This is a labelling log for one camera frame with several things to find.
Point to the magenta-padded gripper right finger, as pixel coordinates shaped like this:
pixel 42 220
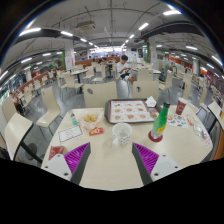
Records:
pixel 163 165

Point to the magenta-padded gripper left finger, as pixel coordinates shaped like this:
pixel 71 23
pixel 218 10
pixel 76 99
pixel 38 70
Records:
pixel 60 165

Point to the green drink bottle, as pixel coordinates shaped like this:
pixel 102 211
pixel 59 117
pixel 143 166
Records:
pixel 160 121

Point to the red paper bag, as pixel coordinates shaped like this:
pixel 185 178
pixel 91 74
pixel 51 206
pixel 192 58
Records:
pixel 56 152

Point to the white red-bordered card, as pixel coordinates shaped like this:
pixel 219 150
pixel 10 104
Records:
pixel 70 133

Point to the colourful sticker sheet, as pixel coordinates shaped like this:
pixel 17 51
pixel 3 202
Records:
pixel 176 120

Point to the small clear sanitizer bottle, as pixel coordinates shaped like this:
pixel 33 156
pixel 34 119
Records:
pixel 74 120

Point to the small red packet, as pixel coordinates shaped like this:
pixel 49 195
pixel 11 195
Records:
pixel 96 131

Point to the clear plastic food bag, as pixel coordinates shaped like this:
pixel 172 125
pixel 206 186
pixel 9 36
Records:
pixel 90 119

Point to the beige chair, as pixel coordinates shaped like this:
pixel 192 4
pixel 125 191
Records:
pixel 146 90
pixel 100 95
pixel 50 103

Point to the brown food tray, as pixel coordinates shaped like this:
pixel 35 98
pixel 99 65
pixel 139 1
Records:
pixel 130 111

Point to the crumpled white napkin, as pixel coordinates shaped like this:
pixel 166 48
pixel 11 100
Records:
pixel 151 101

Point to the group of beige chairs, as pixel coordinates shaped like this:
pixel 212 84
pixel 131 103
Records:
pixel 70 80

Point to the person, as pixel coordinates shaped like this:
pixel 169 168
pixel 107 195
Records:
pixel 123 68

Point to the ceiling lights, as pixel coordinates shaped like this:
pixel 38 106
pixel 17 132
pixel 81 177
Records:
pixel 30 31

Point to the ceiling air conditioner unit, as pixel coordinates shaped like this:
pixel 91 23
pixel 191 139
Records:
pixel 86 26

